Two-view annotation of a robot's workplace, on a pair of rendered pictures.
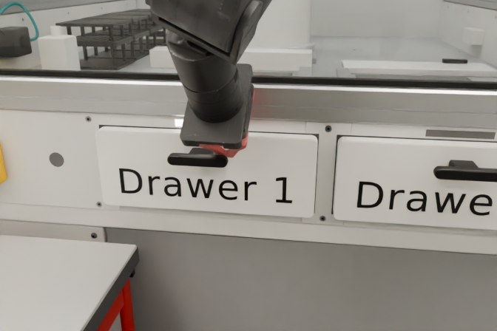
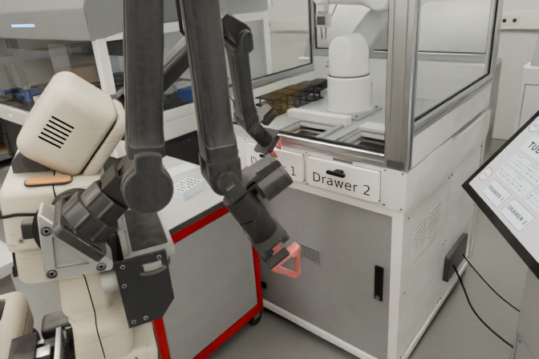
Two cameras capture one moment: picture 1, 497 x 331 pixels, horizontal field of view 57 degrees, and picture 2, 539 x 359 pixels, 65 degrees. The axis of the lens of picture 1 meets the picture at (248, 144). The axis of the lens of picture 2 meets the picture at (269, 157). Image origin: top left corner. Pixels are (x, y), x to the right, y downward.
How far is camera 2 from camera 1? 119 cm
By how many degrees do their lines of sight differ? 32
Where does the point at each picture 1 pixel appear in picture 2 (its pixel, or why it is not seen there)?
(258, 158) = (285, 159)
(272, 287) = (297, 207)
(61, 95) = (238, 131)
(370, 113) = (316, 149)
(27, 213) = not seen: hidden behind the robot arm
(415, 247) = (336, 199)
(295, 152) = (295, 159)
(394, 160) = (322, 166)
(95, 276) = not seen: hidden behind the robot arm
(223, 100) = (261, 141)
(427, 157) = (330, 167)
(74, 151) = (241, 148)
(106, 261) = not seen: hidden behind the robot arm
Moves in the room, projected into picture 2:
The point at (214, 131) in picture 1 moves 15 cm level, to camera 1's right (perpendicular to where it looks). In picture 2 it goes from (261, 149) to (296, 155)
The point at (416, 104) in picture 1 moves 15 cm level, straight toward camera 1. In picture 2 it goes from (328, 148) to (296, 160)
